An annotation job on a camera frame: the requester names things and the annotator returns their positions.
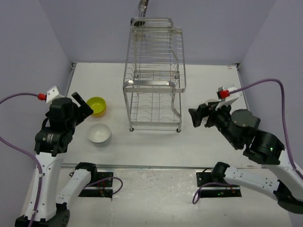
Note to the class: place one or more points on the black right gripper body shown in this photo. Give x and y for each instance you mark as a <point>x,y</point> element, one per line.
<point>218,117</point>

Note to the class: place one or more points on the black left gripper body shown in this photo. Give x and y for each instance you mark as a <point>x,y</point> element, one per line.
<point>79,115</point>

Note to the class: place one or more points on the green bowl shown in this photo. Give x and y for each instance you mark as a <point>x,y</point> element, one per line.
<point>96,103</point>

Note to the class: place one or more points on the large white bowl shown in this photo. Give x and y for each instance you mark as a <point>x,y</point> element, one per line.
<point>101,144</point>
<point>98,132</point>

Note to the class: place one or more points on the small white bowl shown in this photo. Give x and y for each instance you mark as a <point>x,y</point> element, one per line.
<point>211,100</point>

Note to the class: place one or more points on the orange bowl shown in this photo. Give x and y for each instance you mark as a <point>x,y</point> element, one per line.
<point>99,113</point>

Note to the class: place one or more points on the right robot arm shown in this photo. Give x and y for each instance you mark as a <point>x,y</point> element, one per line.
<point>240,128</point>

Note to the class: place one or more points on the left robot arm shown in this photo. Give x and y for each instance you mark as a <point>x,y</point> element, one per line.
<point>46,207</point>

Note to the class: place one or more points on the stainless steel dish rack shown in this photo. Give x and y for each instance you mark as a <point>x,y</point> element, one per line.
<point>155,73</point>

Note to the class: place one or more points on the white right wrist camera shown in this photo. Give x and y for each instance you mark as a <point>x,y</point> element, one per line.
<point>225,96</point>

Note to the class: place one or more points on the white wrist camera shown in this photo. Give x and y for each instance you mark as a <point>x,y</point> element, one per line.
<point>225,96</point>
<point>52,94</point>

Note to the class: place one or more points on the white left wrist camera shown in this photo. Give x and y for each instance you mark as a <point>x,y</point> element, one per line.
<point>52,94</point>

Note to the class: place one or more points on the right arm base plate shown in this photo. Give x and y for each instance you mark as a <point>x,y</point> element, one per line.
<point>214,191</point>

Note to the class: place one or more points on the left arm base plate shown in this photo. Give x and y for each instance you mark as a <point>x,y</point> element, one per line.
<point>100,190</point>

